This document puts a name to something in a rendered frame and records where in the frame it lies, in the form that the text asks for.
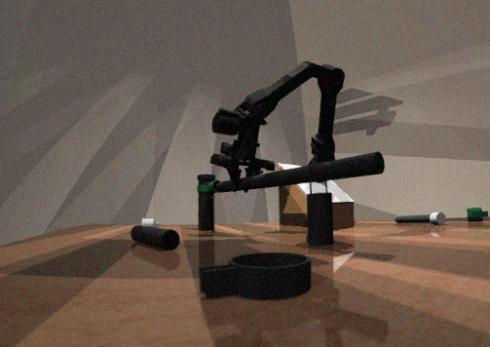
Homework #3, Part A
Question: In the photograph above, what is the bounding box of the green cup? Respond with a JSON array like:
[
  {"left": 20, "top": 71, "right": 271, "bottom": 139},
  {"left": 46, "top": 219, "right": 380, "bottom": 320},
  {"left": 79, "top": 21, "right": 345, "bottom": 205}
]
[{"left": 198, "top": 180, "right": 221, "bottom": 193}]

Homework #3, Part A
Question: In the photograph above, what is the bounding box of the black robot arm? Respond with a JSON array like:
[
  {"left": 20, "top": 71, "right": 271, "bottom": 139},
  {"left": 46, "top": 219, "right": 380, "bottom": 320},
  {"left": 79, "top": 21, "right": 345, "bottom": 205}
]
[{"left": 212, "top": 61, "right": 345, "bottom": 165}]

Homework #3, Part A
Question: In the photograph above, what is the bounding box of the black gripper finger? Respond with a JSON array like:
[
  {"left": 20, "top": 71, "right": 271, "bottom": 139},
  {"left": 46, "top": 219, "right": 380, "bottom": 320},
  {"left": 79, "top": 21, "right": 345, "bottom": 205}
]
[
  {"left": 245, "top": 168, "right": 263, "bottom": 177},
  {"left": 223, "top": 167, "right": 242, "bottom": 193}
]

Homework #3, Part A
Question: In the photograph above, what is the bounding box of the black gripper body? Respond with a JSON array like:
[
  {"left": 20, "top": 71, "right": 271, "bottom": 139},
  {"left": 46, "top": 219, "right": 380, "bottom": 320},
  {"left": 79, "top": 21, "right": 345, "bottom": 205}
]
[{"left": 210, "top": 136, "right": 275, "bottom": 171}]

